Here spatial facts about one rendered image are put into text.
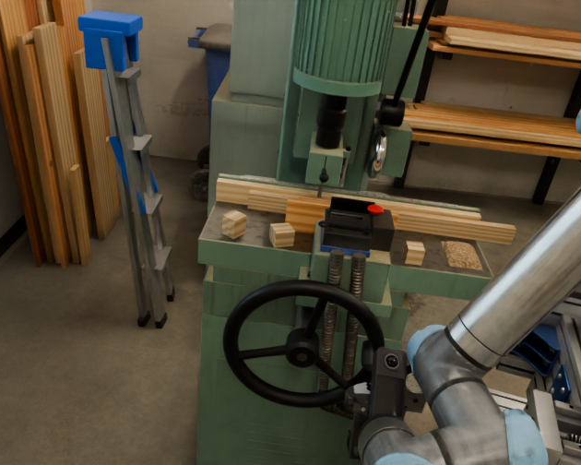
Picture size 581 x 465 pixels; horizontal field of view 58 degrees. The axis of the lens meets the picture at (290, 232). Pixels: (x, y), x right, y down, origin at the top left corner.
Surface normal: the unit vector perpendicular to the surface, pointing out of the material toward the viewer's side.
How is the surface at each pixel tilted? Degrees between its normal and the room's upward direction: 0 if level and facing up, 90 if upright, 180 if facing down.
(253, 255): 90
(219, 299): 90
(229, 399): 90
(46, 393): 0
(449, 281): 90
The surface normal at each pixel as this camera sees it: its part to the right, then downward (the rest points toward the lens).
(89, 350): 0.11, -0.87
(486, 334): -0.48, 0.06
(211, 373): -0.07, 0.48
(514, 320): -0.22, 0.28
